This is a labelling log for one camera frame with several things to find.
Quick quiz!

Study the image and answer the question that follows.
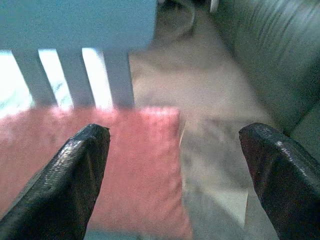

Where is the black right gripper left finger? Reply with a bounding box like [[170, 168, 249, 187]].
[[0, 123, 111, 240]]

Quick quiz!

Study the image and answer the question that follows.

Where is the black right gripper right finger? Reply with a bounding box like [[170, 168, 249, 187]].
[[238, 122, 320, 240]]

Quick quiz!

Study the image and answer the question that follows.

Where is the pink velvet pillow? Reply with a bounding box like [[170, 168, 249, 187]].
[[0, 106, 194, 240]]

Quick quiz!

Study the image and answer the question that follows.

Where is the grey-green leather sofa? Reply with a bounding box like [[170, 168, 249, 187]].
[[209, 0, 320, 157]]

